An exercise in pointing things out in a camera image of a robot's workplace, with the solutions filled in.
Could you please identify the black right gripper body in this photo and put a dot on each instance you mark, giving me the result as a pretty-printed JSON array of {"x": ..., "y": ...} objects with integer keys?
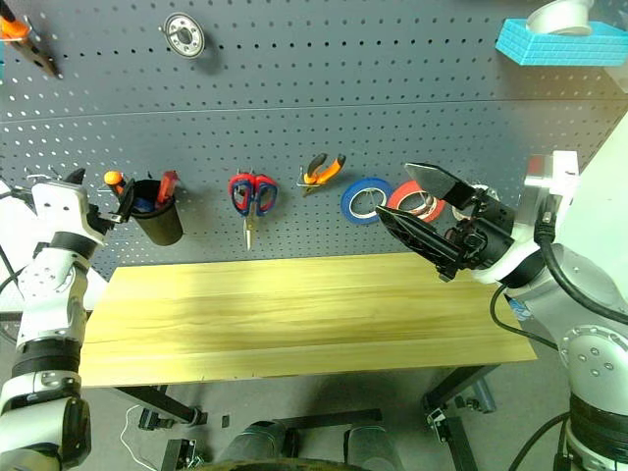
[{"x": 490, "y": 230}]

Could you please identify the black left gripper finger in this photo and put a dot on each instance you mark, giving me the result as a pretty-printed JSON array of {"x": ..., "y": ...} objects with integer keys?
[
  {"x": 77, "y": 175},
  {"x": 125, "y": 201}
]

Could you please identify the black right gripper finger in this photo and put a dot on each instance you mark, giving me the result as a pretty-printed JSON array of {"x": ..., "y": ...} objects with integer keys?
[
  {"x": 439, "y": 182},
  {"x": 422, "y": 238}
]

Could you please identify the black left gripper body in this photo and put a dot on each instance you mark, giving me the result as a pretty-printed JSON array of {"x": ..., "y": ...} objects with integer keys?
[{"x": 99, "y": 219}]

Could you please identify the white tape roll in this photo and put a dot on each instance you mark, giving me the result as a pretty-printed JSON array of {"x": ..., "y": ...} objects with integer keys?
[{"x": 457, "y": 214}]

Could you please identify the orange black needle-nose pliers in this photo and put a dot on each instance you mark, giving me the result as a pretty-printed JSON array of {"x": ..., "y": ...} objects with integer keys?
[{"x": 329, "y": 169}]

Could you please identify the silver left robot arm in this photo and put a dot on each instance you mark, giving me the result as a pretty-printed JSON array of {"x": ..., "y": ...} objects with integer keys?
[{"x": 49, "y": 294}]

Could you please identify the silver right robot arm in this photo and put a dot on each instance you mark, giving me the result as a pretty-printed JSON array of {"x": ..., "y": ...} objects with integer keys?
[{"x": 589, "y": 294}]

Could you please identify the black tool cup holder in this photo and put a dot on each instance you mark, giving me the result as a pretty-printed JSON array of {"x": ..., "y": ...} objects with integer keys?
[{"x": 162, "y": 228}]

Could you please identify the grey pegboard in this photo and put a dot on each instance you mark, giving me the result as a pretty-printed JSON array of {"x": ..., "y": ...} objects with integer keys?
[{"x": 294, "y": 98}]

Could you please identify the red tape roll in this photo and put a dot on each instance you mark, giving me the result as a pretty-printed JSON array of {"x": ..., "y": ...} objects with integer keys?
[{"x": 400, "y": 196}]

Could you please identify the silver metal pegboard hook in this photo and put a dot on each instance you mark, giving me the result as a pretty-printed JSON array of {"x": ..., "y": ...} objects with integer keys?
[
  {"x": 240, "y": 172},
  {"x": 34, "y": 175},
  {"x": 299, "y": 179}
]

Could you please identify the red utility knife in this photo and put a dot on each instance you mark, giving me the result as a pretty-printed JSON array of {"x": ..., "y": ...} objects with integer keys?
[{"x": 168, "y": 186}]

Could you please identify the blue tape roll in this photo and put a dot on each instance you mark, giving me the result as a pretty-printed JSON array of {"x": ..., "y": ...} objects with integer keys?
[{"x": 347, "y": 201}]

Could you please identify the cyan plastic basket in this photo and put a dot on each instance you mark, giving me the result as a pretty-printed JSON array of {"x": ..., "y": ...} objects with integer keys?
[{"x": 554, "y": 49}]

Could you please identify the dark rounded shape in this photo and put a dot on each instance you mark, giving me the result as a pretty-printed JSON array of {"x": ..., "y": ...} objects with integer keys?
[
  {"x": 255, "y": 441},
  {"x": 373, "y": 446}
]

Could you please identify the small black floor object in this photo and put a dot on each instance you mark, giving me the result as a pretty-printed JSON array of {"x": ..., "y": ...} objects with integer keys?
[{"x": 225, "y": 422}]

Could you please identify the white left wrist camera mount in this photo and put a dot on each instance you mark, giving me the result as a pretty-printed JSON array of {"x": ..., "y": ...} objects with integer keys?
[{"x": 64, "y": 206}]

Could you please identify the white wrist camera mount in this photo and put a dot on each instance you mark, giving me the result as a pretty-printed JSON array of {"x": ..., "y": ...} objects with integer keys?
[
  {"x": 561, "y": 169},
  {"x": 64, "y": 206}
]

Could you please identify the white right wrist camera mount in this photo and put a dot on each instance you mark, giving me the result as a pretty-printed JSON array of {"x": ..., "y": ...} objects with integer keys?
[{"x": 561, "y": 169}]

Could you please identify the black table frame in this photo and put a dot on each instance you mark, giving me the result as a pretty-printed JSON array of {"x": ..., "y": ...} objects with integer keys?
[{"x": 162, "y": 402}]

